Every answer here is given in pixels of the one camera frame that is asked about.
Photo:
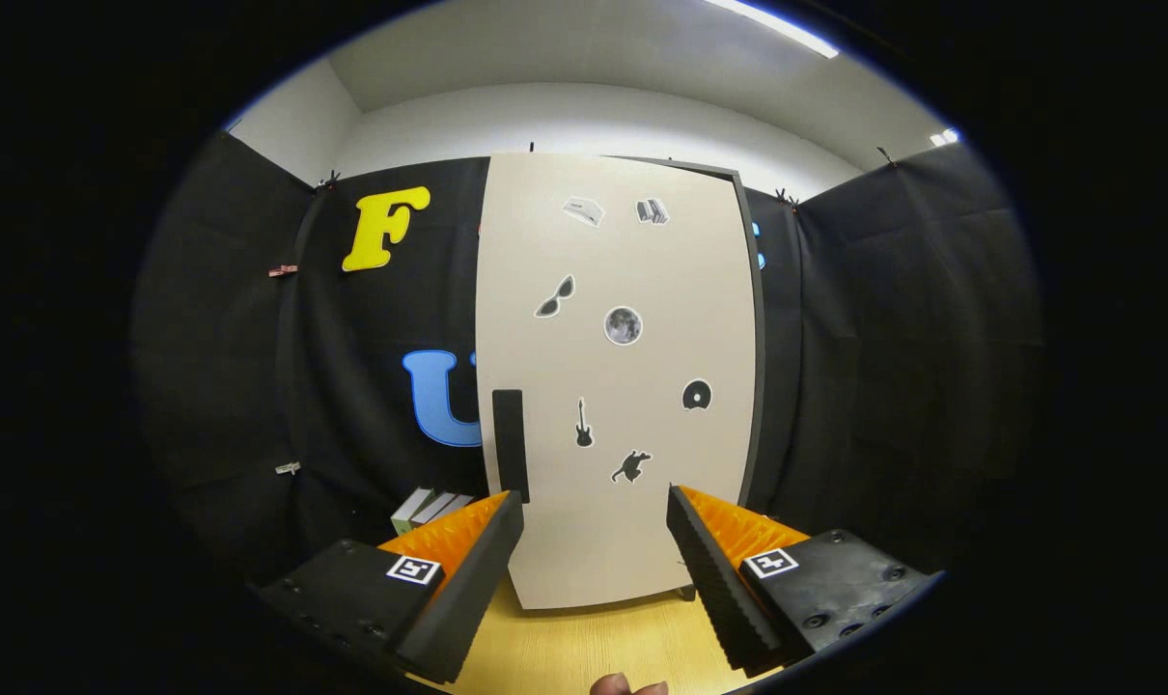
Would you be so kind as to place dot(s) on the small bright ceiling light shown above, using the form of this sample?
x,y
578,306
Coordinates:
x,y
943,137

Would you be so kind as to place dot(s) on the long ceiling light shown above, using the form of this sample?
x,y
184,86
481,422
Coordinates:
x,y
777,27

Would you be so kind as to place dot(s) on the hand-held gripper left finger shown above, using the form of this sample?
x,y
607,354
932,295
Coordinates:
x,y
468,589

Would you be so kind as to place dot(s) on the dark grey cabinet body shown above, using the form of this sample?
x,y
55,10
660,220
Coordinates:
x,y
760,319

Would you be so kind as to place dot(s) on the pink cloth clip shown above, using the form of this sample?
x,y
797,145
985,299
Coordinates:
x,y
282,270

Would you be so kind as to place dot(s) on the black backdrop cloth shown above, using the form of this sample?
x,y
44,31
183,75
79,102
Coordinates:
x,y
883,386

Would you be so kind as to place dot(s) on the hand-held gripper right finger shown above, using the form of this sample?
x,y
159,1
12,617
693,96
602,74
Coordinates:
x,y
719,589

